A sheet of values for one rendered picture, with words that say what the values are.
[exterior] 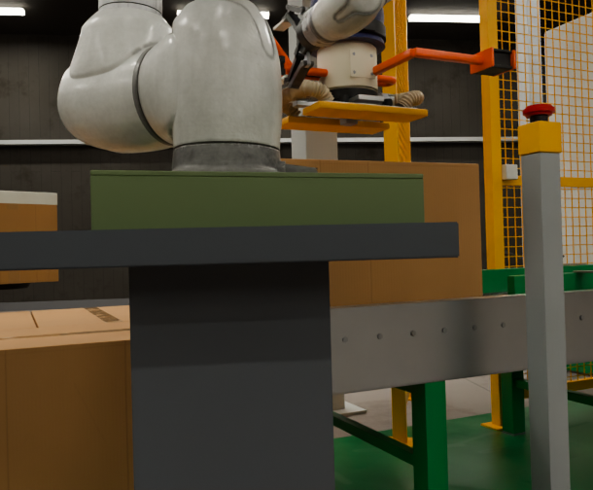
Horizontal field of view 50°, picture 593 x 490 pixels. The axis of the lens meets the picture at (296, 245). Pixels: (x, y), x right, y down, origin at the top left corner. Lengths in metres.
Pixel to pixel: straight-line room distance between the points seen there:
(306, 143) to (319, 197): 2.13
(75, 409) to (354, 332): 0.61
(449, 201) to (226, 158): 1.00
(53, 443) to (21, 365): 0.18
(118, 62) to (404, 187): 0.48
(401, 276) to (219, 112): 0.93
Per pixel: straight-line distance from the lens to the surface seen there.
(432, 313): 1.56
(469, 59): 1.80
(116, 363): 1.44
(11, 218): 3.04
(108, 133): 1.04
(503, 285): 2.46
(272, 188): 0.73
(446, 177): 1.76
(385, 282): 1.66
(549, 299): 1.55
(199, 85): 0.89
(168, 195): 0.73
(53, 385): 1.43
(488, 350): 1.68
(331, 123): 1.89
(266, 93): 0.90
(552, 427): 1.59
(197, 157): 0.87
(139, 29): 1.04
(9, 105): 10.28
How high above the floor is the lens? 0.72
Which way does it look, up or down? 1 degrees up
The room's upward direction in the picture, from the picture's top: 2 degrees counter-clockwise
